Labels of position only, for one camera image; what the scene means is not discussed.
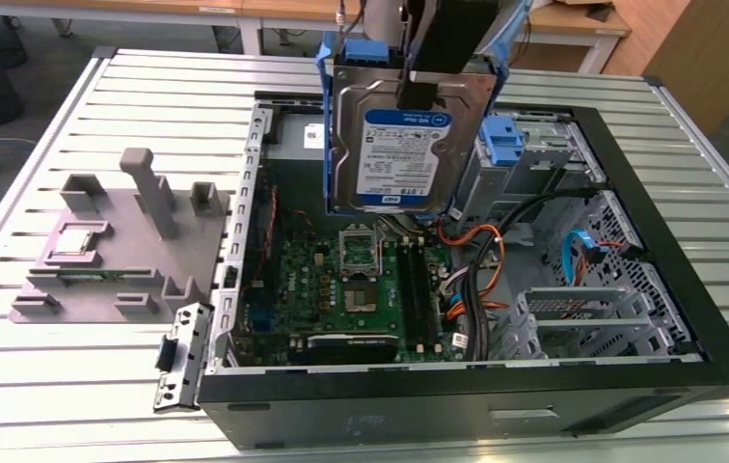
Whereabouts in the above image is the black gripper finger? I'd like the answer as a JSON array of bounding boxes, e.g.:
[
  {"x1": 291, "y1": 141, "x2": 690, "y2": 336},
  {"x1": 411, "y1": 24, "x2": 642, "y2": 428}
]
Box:
[{"x1": 395, "y1": 0, "x2": 502, "y2": 112}]

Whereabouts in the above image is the hard disk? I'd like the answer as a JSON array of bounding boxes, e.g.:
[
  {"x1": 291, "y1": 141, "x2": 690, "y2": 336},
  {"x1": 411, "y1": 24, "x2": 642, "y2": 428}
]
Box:
[{"x1": 315, "y1": 41, "x2": 511, "y2": 217}]

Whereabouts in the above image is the blue data wire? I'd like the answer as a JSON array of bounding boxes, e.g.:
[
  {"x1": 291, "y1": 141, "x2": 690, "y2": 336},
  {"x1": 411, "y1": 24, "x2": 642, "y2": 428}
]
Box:
[{"x1": 560, "y1": 230, "x2": 604, "y2": 290}]

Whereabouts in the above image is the metal disk bay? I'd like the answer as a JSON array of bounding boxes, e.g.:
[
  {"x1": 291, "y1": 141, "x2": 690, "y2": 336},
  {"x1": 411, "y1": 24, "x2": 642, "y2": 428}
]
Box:
[{"x1": 510, "y1": 286, "x2": 684, "y2": 362}]

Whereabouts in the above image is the blue plastic drive latch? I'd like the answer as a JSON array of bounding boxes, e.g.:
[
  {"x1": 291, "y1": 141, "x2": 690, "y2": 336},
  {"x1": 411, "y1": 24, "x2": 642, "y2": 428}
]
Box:
[{"x1": 479, "y1": 118, "x2": 526, "y2": 166}]

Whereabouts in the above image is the grey metal drive cage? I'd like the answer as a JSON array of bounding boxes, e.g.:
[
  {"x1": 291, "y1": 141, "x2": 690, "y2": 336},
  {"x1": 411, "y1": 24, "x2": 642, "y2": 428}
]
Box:
[{"x1": 455, "y1": 111, "x2": 604, "y2": 235}]

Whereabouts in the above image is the wooden cabinet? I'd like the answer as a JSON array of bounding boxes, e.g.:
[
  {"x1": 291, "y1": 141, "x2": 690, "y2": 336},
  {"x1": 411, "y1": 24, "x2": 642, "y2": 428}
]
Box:
[{"x1": 640, "y1": 0, "x2": 729, "y2": 139}]

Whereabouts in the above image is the grey power supply unit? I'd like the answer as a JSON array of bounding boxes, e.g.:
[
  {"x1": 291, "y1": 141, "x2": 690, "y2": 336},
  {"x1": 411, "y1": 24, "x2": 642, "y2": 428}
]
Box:
[{"x1": 271, "y1": 114, "x2": 333, "y2": 237}]

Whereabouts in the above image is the metal socket cover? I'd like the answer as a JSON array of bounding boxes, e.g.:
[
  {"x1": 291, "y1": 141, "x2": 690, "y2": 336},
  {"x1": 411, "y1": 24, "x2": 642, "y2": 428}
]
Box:
[{"x1": 336, "y1": 225, "x2": 383, "y2": 282}]

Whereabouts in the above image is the black RAM slot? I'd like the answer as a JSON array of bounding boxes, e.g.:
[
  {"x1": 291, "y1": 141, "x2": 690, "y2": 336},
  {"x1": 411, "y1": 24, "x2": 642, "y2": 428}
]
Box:
[{"x1": 396, "y1": 240, "x2": 423, "y2": 353}]

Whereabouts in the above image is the CPU socket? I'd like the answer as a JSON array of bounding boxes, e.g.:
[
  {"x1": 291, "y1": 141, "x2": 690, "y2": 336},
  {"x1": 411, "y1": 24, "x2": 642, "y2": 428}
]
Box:
[{"x1": 343, "y1": 281, "x2": 383, "y2": 314}]

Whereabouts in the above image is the green motherboard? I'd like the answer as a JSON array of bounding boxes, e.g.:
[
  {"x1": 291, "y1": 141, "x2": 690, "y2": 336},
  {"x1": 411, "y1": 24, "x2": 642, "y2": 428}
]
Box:
[{"x1": 235, "y1": 234, "x2": 470, "y2": 367}]

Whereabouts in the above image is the black graphics card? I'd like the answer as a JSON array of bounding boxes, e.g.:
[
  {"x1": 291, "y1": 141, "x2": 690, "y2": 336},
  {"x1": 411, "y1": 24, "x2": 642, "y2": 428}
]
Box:
[{"x1": 303, "y1": 331, "x2": 402, "y2": 367}]

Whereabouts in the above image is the grey parts rack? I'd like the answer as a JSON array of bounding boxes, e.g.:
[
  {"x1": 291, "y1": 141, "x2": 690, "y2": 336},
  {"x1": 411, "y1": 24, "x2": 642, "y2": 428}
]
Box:
[{"x1": 7, "y1": 147, "x2": 237, "y2": 325}]

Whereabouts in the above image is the silver CPU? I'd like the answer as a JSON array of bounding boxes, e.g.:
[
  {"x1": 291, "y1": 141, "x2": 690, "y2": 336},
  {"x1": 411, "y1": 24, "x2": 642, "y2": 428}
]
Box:
[{"x1": 55, "y1": 228, "x2": 93, "y2": 255}]

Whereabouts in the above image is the green RAM stick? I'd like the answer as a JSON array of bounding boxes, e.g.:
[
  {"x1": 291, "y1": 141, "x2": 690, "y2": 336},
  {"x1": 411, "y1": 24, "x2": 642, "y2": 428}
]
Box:
[{"x1": 55, "y1": 269, "x2": 128, "y2": 282}]

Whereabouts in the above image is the black PC case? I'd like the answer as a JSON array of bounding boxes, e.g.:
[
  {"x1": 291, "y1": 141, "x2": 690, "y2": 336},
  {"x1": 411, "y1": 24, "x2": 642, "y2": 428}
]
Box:
[{"x1": 195, "y1": 89, "x2": 729, "y2": 452}]

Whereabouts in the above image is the grey expansion card retainer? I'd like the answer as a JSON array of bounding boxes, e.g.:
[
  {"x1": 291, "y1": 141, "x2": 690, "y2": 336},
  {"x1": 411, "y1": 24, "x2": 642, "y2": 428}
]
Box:
[{"x1": 152, "y1": 301, "x2": 216, "y2": 415}]

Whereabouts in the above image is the wooden desk white frame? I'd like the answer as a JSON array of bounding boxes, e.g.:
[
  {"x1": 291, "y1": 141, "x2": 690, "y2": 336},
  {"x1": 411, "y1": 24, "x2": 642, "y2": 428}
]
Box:
[
  {"x1": 259, "y1": 0, "x2": 635, "y2": 74},
  {"x1": 0, "y1": 0, "x2": 263, "y2": 55}
]

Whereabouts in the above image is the orange power wire bundle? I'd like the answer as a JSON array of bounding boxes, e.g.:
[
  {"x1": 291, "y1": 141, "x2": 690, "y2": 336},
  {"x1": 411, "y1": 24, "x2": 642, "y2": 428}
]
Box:
[{"x1": 434, "y1": 224, "x2": 511, "y2": 314}]

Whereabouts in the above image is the red black fan wire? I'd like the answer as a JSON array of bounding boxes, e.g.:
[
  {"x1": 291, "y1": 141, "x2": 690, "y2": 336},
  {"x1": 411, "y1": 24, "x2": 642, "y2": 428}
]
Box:
[{"x1": 267, "y1": 186, "x2": 279, "y2": 264}]

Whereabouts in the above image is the orange black disk power wire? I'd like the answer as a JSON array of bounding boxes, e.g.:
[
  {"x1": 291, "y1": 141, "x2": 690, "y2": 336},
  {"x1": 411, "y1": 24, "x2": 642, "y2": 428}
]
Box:
[{"x1": 592, "y1": 240, "x2": 647, "y2": 259}]

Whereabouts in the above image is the black cable bundle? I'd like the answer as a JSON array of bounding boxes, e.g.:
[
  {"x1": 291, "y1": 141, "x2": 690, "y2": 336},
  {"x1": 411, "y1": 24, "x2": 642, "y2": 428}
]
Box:
[{"x1": 463, "y1": 187, "x2": 607, "y2": 362}]

